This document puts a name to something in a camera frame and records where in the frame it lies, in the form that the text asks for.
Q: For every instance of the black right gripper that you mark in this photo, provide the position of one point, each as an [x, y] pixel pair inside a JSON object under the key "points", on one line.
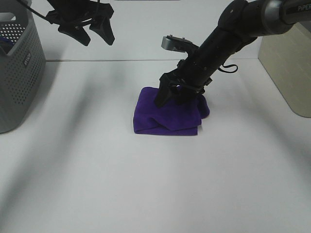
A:
{"points": [[184, 83]]}

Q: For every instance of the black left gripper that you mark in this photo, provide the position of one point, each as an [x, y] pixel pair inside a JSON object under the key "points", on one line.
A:
{"points": [[73, 15]]}

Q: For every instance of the purple towel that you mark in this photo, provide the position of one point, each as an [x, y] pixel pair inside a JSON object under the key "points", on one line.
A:
{"points": [[5, 43], [171, 119]]}

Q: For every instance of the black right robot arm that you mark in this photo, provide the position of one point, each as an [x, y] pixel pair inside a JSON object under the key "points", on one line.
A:
{"points": [[240, 24]]}

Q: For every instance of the grey perforated laundry basket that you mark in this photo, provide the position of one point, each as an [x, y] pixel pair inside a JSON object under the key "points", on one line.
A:
{"points": [[21, 68]]}

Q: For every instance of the purple towel in basket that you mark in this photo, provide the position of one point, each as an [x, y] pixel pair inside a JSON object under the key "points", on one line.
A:
{"points": [[5, 43]]}

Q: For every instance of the beige storage bin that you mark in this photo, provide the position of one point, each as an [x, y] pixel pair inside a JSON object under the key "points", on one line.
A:
{"points": [[287, 60]]}

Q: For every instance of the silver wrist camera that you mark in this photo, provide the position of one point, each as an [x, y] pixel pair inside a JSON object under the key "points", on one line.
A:
{"points": [[177, 44]]}

